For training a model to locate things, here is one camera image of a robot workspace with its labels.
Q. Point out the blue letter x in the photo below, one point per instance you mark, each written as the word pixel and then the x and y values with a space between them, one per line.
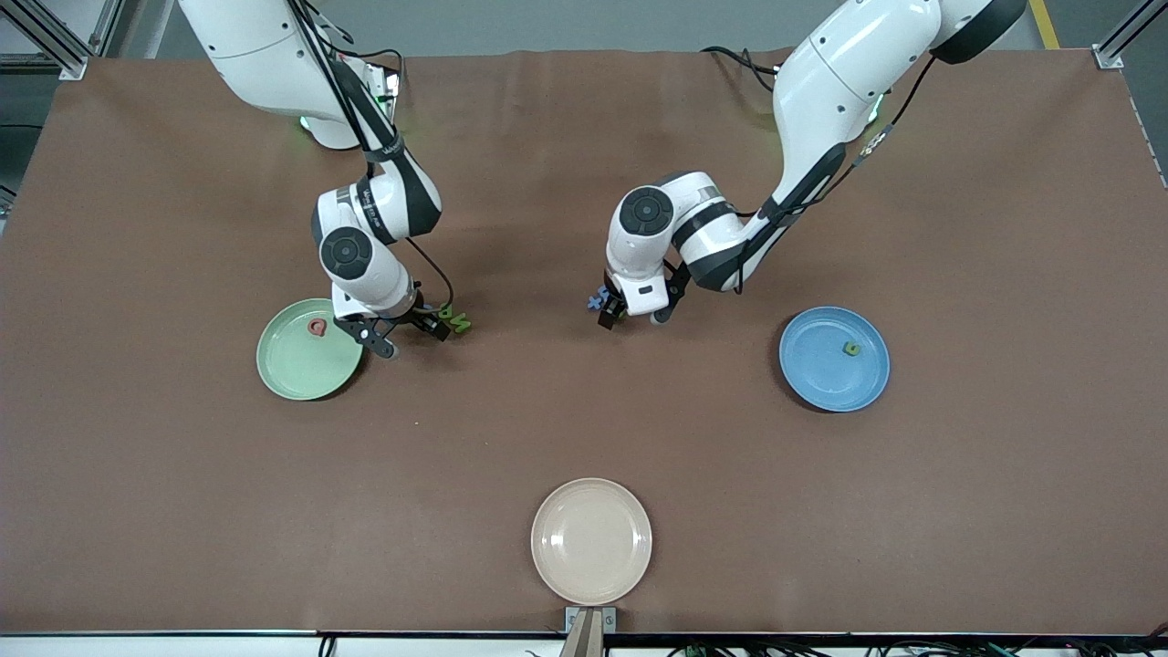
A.
pixel 594 299

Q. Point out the pink letter Q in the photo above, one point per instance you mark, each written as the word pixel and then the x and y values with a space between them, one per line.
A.
pixel 311 328

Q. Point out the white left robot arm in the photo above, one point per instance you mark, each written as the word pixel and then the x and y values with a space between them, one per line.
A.
pixel 821 91

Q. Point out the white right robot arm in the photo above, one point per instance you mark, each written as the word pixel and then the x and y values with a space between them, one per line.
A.
pixel 265 55

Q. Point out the green plate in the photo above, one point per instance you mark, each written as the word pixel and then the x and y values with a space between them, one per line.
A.
pixel 301 365

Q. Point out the brown table mat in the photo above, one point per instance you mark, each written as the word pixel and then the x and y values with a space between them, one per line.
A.
pixel 584 438

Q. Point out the blue plate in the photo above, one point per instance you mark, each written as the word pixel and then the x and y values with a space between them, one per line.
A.
pixel 821 374

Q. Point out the silver base connector block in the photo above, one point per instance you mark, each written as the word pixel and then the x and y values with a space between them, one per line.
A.
pixel 391 91

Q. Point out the beige plate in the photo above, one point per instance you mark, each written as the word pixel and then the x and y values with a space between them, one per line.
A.
pixel 591 543

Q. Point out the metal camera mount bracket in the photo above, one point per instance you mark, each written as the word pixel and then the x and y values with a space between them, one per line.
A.
pixel 589 630

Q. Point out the aluminium frame profile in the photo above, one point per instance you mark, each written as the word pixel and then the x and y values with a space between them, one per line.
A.
pixel 1107 57
pixel 73 68

